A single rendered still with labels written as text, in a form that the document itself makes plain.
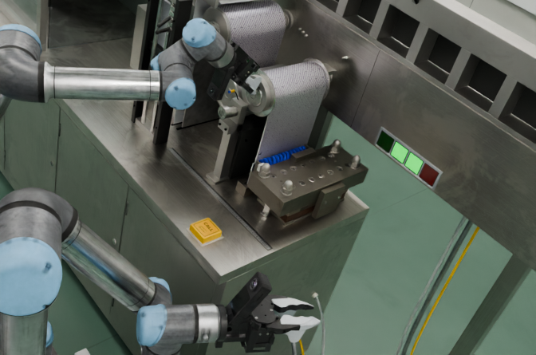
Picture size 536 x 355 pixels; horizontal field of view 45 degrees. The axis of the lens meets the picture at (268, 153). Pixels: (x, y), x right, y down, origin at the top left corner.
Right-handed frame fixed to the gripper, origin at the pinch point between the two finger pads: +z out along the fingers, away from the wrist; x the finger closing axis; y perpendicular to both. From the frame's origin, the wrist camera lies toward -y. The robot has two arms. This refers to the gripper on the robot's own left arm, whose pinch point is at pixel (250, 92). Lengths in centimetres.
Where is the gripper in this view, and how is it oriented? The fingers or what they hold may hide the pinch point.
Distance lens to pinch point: 194.2
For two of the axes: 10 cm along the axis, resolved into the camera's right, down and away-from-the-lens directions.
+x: -6.4, -5.6, 5.3
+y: 6.5, -7.6, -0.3
